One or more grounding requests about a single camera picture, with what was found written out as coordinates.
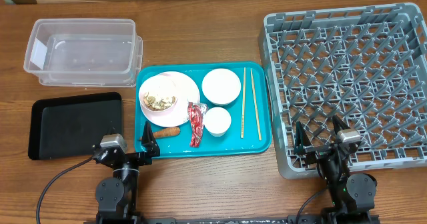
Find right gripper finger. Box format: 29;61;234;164
332;115;350;136
294;121;313;153

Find rice and food scraps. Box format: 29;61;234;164
143;93;176;111

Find pink bowl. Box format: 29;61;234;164
138;75;178;113

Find red foil wrapper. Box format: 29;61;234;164
187;102;208;147

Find pink plate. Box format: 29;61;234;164
137;71;200;127

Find small white cup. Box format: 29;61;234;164
203;107;232;137

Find large white bowl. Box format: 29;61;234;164
201;68;242;105

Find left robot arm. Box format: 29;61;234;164
93;122;160;223

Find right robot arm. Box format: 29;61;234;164
294;115;380;224

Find grey dishwasher rack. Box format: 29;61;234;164
259;3;426;179

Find orange carrot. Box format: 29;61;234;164
148;127;181;140

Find black tray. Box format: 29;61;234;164
28;92;123;160

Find teal serving tray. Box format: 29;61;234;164
134;61;272;159

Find right wooden chopstick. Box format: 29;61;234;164
250;69;262;141

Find wooden chopstick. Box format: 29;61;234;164
250;69;262;141
241;67;246;139

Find left wooden chopstick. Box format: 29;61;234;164
241;67;246;139

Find clear plastic bin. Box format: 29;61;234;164
23;18;143;87

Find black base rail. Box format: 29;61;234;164
143;214;322;224

